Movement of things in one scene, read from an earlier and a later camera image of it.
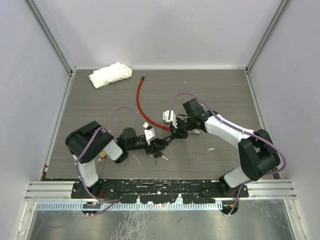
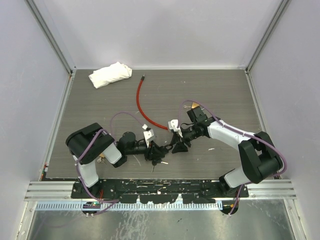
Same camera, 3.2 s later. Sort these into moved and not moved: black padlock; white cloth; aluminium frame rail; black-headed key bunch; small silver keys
Moved: black padlock; black-headed key bunch
Not moved: aluminium frame rail; white cloth; small silver keys
